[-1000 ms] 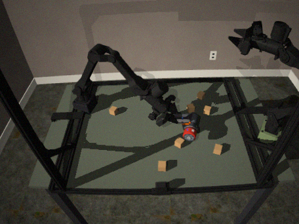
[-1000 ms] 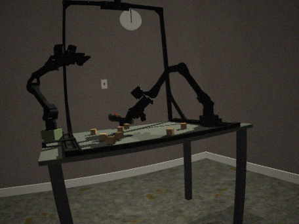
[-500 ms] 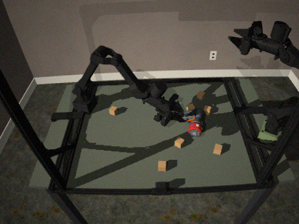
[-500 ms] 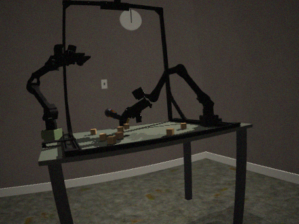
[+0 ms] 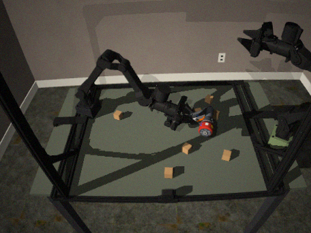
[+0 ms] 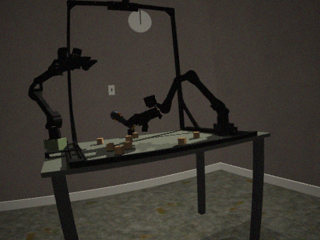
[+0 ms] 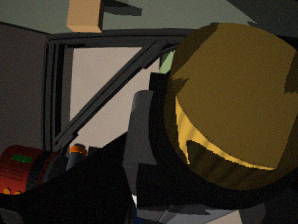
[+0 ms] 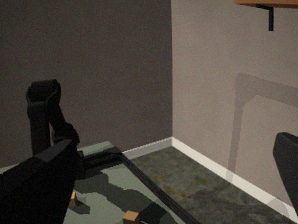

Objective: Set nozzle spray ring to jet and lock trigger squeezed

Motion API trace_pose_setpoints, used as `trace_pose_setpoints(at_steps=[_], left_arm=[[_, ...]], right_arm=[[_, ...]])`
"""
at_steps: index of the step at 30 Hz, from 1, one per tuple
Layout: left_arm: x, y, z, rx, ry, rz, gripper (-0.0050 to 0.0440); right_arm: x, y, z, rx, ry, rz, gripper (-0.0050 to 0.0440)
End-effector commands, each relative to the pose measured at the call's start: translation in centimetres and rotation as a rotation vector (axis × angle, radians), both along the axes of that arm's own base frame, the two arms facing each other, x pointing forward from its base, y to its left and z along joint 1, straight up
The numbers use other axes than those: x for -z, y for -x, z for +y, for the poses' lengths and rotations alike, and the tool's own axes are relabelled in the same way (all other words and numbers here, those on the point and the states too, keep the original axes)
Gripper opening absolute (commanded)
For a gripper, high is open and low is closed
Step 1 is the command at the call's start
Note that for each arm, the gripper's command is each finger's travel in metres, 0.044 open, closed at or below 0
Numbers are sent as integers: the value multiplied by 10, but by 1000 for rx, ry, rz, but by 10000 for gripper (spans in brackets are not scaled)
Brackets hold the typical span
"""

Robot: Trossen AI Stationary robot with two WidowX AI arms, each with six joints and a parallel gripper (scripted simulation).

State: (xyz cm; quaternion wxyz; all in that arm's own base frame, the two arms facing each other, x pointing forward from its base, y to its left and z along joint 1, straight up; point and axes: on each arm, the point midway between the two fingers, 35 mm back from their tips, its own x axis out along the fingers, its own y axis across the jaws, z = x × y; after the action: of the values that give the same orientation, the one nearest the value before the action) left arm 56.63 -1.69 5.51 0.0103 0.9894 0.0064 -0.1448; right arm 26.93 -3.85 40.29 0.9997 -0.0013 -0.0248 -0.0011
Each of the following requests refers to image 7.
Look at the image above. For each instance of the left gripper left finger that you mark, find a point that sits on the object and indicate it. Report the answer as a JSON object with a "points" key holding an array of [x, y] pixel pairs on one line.
{"points": [[94, 191]]}

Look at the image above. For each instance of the tan wooden cube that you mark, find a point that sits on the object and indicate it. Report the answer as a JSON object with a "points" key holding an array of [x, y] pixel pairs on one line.
{"points": [[85, 15]]}

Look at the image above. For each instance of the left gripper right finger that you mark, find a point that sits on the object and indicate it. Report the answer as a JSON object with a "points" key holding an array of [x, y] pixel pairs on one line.
{"points": [[282, 209]]}

